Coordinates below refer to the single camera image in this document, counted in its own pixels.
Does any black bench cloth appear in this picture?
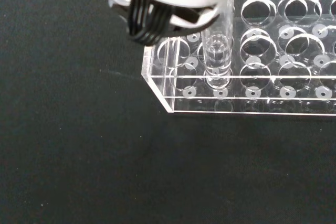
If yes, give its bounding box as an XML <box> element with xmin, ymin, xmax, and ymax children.
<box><xmin>0</xmin><ymin>0</ymin><xmax>336</xmax><ymax>224</ymax></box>

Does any clear acrylic test tube rack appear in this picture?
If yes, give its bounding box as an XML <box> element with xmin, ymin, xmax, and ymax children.
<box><xmin>141</xmin><ymin>0</ymin><xmax>336</xmax><ymax>116</ymax></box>

